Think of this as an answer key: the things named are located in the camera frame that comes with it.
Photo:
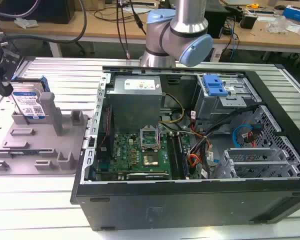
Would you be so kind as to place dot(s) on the black open PC case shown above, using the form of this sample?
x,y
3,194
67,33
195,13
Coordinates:
x,y
180,210

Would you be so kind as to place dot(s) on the wooden desk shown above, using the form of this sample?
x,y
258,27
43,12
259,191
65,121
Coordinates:
x,y
102,27

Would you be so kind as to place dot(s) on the black RAM slot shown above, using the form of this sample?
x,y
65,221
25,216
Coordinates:
x,y
174,157
182,160

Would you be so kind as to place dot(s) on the black monitor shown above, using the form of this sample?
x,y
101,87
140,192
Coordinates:
x,y
35,11

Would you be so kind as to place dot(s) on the grey power supply unit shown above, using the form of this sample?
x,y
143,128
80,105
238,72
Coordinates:
x,y
135,100

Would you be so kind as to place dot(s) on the metal disk bay cage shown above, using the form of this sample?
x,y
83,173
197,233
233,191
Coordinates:
x,y
230,102

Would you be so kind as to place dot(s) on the hard disk in blue carrier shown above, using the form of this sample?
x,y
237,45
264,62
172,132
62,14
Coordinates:
x,y
27,103

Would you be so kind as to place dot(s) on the grey parts rack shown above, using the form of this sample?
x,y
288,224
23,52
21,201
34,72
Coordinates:
x,y
40,145

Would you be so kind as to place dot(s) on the blue disk bay latch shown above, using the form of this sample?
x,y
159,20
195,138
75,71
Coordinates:
x,y
214,86

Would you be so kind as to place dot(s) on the blue cardboard box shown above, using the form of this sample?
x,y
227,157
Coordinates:
x,y
296,13

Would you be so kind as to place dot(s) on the green motherboard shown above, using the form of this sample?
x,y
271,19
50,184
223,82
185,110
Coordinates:
x,y
125,155

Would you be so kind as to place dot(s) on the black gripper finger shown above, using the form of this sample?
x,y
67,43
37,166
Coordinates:
x,y
4,88

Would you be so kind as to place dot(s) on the crumpled clear plastic wrap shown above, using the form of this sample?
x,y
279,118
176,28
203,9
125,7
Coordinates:
x,y
276,25

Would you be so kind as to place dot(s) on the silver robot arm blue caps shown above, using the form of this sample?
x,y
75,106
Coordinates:
x,y
185,25

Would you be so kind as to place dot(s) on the small black box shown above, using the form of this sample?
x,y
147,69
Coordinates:
x,y
248,21

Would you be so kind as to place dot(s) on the yellow tape roll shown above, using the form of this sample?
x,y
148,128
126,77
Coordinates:
x,y
254,6

